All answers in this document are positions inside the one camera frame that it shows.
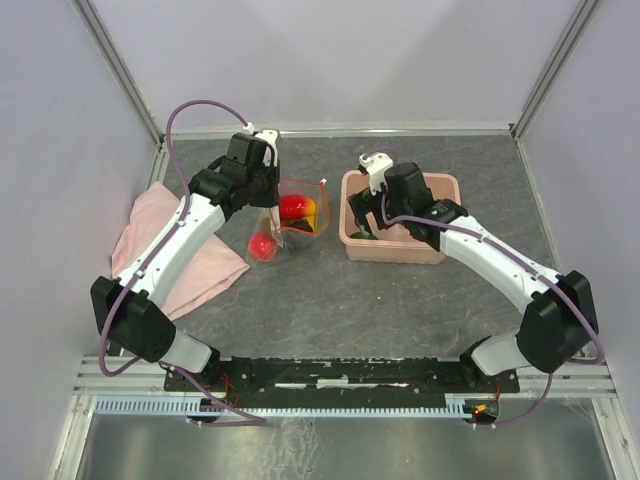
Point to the aluminium frame rail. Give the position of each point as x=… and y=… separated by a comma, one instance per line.
x=384, y=133

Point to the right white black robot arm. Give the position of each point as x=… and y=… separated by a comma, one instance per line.
x=558, y=311

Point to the dark green fruit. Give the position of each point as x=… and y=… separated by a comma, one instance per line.
x=363, y=235

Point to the clear zip top bag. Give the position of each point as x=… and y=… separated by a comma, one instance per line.
x=289, y=241

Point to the dark purple plum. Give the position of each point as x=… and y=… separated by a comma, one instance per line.
x=301, y=225

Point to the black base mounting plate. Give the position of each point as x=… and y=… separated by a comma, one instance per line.
x=278, y=383

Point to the yellow lemon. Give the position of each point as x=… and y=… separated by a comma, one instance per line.
x=310, y=223

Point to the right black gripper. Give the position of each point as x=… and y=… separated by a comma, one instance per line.
x=363, y=203

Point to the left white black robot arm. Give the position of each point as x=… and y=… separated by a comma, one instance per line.
x=128, y=308

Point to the pink folded cloth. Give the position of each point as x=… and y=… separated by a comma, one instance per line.
x=212, y=270

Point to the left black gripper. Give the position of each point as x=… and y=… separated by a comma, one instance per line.
x=272, y=199

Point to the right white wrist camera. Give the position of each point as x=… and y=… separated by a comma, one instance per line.
x=374, y=166

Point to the small red fruit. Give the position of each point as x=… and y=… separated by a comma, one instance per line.
x=296, y=206

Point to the pink plastic bin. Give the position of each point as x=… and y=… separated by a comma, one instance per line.
x=394, y=245

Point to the red apple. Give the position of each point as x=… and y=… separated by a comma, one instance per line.
x=262, y=247

